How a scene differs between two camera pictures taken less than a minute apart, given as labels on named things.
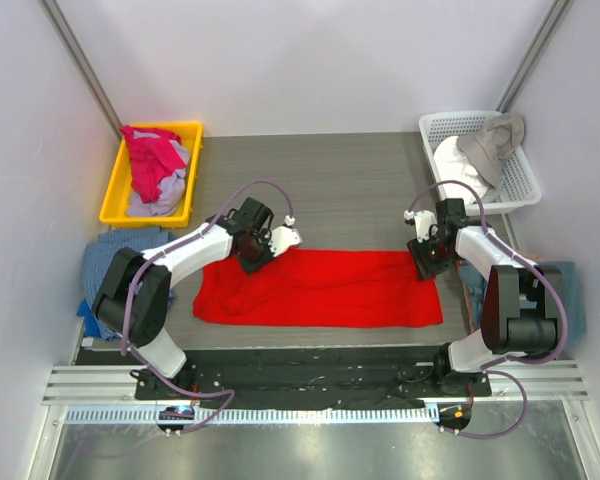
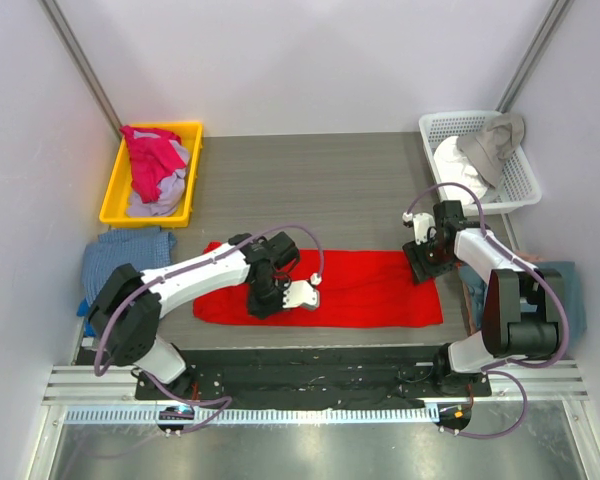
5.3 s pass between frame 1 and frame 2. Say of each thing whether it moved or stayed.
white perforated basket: stayed
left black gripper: moved
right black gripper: stayed
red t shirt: stayed
